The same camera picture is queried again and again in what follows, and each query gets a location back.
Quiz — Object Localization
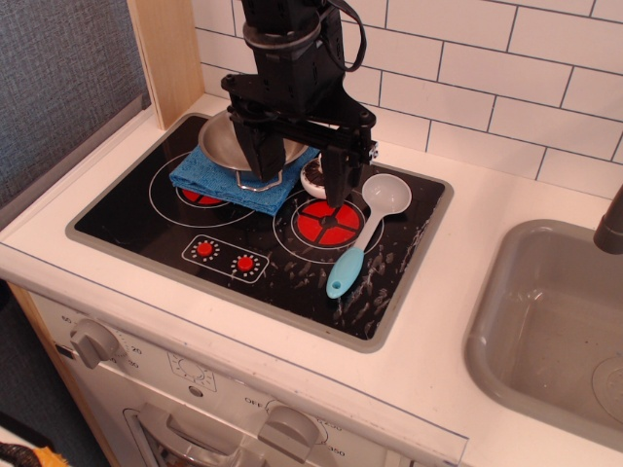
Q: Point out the orange yellow cloth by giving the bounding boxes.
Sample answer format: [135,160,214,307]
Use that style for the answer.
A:
[0,440,67,467]

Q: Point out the white spoon with blue handle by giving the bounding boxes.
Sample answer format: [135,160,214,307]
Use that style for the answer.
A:
[326,173,412,299]

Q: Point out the white toy mushroom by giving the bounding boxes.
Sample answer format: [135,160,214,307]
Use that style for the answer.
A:
[300,156,326,199]

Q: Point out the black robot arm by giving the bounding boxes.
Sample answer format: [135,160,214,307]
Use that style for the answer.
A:
[221,1,378,207]

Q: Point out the grey oven door handle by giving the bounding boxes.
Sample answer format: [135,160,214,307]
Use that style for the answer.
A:
[136,404,267,466]

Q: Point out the steel bowl with handles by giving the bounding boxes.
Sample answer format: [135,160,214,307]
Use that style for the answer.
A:
[199,111,284,193]

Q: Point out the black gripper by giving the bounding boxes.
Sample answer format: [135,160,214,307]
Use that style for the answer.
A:
[221,9,376,207]

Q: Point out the grey oven knob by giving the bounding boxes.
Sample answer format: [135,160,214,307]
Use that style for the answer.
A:
[258,406,320,463]

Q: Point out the grey toy sink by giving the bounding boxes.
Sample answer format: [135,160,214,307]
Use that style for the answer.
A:
[465,220,622,450]

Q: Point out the wooden side post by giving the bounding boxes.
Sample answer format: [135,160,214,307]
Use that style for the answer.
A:
[127,0,204,129]

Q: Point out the black toy stove top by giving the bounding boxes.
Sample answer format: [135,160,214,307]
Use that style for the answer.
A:
[66,114,453,352]

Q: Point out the grey faucet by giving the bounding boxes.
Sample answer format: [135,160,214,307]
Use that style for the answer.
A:
[593,187,623,255]

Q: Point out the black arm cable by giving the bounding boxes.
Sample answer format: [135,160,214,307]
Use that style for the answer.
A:
[322,0,367,73]

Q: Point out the grey timer knob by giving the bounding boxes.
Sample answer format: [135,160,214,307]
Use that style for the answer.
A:
[70,319,120,369]

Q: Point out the blue folded towel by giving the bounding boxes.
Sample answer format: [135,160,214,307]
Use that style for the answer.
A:
[169,146,319,216]

